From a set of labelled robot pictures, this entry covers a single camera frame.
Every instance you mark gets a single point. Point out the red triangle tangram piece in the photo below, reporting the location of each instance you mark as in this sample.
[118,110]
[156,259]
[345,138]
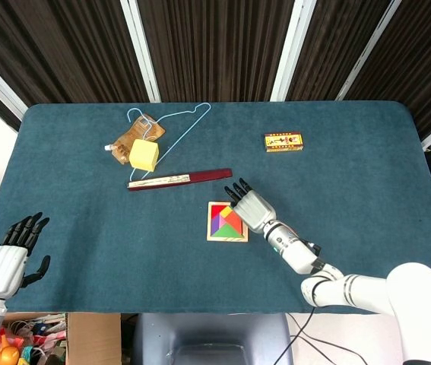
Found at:
[216,210]

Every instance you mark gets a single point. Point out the wooden tangram tray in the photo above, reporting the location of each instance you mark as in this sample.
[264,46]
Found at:
[227,239]

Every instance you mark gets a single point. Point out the pile of colourful toys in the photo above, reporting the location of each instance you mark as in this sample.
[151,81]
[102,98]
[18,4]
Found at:
[48,336]

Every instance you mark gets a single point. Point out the purple parallelogram tangram piece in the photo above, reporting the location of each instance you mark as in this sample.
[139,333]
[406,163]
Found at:
[216,226]

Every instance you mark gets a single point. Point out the pink triangle tangram piece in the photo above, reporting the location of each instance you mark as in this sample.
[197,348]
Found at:
[222,219]

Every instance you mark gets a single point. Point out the teal table cloth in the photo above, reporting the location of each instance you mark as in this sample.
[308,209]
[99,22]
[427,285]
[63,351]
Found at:
[124,247]

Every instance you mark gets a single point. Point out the brown spout pouch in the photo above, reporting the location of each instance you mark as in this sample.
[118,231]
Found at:
[141,131]

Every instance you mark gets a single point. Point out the brown cardboard box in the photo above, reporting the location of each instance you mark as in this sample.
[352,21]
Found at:
[93,338]

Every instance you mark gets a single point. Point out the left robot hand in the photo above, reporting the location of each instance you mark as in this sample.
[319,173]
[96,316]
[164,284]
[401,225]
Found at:
[4,272]

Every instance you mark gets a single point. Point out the orange yellow toy duck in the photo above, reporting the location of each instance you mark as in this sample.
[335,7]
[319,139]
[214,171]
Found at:
[6,351]

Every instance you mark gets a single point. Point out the yellow foam cube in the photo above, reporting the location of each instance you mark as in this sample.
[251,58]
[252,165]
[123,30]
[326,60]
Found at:
[143,156]

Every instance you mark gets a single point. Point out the dark red folding fan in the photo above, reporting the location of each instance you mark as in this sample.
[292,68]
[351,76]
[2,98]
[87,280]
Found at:
[207,175]

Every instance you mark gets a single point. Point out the yellow square tangram piece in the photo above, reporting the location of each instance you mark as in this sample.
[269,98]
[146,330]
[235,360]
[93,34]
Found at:
[227,213]

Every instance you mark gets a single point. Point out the blue grey moulded seat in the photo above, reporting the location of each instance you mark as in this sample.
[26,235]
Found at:
[211,334]

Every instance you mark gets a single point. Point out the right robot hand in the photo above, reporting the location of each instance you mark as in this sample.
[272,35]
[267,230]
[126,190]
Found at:
[255,211]

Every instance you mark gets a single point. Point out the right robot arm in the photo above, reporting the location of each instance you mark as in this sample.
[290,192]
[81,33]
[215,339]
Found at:
[336,285]

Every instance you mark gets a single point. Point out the yellow red card box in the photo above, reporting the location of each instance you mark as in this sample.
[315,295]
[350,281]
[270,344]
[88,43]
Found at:
[283,142]

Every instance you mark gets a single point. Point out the green triangle tangram piece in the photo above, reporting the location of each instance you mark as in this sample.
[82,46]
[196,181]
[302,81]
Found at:
[227,232]

